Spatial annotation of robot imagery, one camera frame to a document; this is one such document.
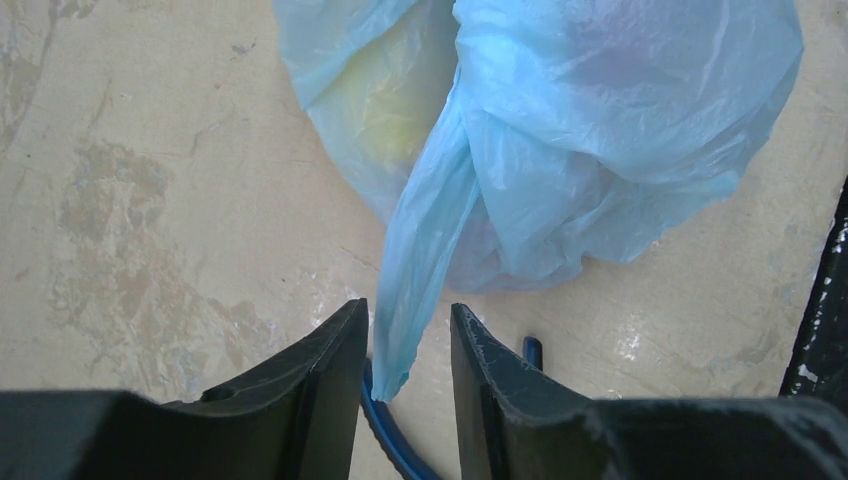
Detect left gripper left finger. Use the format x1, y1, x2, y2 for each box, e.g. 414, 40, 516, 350
1, 299, 369, 479

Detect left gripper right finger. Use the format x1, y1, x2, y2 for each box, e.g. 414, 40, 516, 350
451, 304, 847, 479

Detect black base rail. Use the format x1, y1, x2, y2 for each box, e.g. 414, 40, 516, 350
779, 188, 847, 413

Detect light blue printed plastic bag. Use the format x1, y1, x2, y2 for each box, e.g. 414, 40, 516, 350
273, 1, 804, 402

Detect blue handled pliers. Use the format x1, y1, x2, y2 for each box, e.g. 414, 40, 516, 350
359, 336, 545, 480

